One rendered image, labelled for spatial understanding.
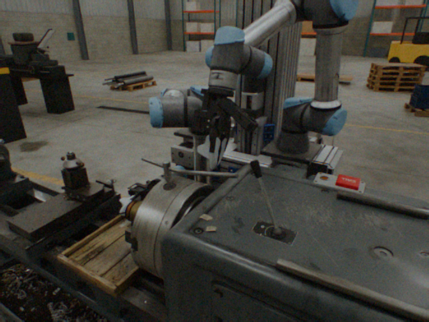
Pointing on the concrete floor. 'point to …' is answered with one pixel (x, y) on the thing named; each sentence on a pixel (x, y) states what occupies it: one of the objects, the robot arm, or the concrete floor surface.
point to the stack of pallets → (394, 76)
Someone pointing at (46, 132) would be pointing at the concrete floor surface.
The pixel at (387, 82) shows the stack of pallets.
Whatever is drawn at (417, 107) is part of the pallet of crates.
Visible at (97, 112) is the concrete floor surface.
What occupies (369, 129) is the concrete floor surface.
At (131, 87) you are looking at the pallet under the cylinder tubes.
